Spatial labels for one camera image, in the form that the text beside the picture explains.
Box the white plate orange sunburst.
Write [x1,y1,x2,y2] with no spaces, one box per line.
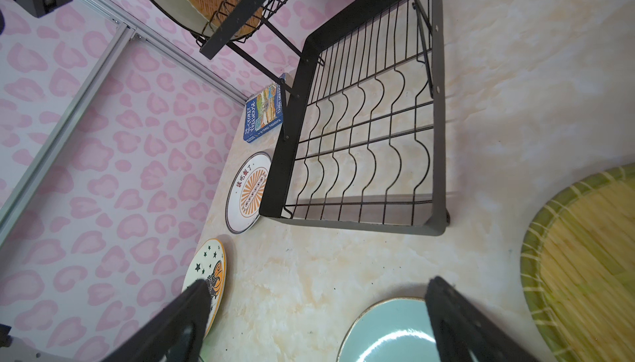
[225,151,271,235]

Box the yellow green woven plate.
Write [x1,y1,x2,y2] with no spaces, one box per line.
[520,164,634,361]

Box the mint green flower plate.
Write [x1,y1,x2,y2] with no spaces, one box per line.
[337,297,440,361]

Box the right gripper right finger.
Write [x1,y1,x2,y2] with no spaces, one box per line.
[425,276,536,362]

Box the star pattern cartoon plate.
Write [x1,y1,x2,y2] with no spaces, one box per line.
[182,238,228,335]

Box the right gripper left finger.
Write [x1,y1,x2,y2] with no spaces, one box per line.
[105,279,211,361]

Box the blue treehouse book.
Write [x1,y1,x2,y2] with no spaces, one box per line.
[243,83,283,143]

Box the black wire dish rack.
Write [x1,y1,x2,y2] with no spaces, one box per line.
[195,0,451,237]

